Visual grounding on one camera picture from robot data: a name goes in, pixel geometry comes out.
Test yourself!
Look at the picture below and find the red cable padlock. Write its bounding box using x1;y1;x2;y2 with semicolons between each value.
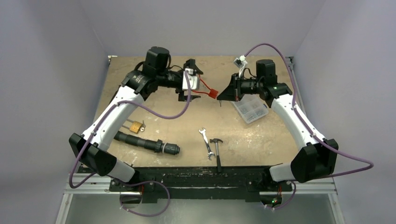
192;75;219;99

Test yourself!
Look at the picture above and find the clear plastic screw box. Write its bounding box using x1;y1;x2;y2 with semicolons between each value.
231;94;269;124

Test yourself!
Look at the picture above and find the silver wrench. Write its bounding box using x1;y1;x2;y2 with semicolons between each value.
198;127;215;160

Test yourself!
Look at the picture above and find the black corrugated hose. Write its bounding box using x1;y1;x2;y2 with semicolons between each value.
113;130;181;156

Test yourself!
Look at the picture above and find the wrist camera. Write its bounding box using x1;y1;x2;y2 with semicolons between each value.
182;68;200;91
233;55;248;78

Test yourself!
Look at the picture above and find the black handled hammer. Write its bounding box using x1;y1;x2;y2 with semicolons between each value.
209;138;223;173

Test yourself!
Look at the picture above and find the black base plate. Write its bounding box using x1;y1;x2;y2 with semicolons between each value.
108;166;294;203

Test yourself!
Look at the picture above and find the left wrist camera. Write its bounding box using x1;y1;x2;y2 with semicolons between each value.
182;68;200;91

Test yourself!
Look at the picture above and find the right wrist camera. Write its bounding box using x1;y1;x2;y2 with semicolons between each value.
233;55;248;78

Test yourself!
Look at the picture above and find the brass padlock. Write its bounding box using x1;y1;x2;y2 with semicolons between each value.
122;119;146;133

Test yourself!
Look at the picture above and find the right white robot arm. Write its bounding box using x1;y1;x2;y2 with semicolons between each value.
217;56;338;190

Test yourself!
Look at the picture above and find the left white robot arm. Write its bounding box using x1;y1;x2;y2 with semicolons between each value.
69;47;203;191

